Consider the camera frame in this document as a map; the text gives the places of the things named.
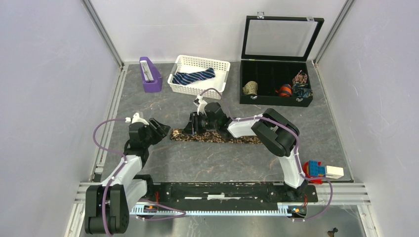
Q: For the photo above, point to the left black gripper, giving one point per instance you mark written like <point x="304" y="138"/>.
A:
<point x="162" y="131"/>

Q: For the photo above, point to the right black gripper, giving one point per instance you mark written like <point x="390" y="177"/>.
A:
<point x="194" y="118"/>

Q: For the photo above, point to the brown floral tie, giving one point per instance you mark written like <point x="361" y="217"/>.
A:
<point x="211" y="137"/>

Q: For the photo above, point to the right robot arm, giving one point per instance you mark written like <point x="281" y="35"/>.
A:
<point x="273" y="130"/>

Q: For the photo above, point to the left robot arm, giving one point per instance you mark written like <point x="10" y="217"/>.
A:
<point x="108" y="204"/>

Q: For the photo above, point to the navy striped tie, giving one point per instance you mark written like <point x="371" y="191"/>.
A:
<point x="189" y="78"/>

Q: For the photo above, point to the purple metronome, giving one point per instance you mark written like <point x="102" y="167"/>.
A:
<point x="151" y="78"/>

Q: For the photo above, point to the white plastic basket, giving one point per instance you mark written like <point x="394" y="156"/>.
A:
<point x="190" y="64"/>

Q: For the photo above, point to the olive rolled tie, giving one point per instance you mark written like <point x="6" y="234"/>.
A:
<point x="250" y="88"/>

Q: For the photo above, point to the orange navy rolled tie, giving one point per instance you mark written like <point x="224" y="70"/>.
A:
<point x="285" y="91"/>

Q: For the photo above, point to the black display case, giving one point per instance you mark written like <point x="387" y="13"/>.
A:
<point x="275" y="49"/>

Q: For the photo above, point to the teal patterned tie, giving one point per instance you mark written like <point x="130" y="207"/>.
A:
<point x="302" y="90"/>

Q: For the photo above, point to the pink patterned tie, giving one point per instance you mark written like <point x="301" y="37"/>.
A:
<point x="300" y="78"/>

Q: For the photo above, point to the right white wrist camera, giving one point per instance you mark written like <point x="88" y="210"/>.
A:
<point x="201" y="104"/>

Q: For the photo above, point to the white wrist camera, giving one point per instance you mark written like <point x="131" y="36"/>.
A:
<point x="201" y="104"/>
<point x="136" y="118"/>

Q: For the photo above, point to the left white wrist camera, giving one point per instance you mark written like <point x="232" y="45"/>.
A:
<point x="136" y="118"/>

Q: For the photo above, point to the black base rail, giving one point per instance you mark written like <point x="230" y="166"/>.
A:
<point x="229" y="196"/>

